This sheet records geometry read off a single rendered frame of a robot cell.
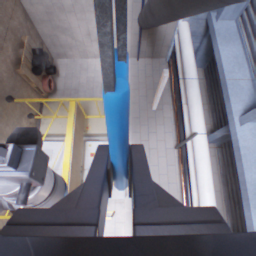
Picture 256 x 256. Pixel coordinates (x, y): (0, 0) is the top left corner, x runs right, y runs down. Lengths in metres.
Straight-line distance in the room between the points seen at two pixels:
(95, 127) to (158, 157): 1.66
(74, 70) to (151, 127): 2.67
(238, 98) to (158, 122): 1.95
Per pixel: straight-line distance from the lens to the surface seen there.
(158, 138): 4.45
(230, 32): 4.35
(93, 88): 4.98
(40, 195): 0.37
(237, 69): 3.84
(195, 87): 3.57
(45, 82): 4.59
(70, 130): 2.99
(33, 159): 0.27
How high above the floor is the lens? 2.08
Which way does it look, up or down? 1 degrees up
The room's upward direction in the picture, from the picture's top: 90 degrees clockwise
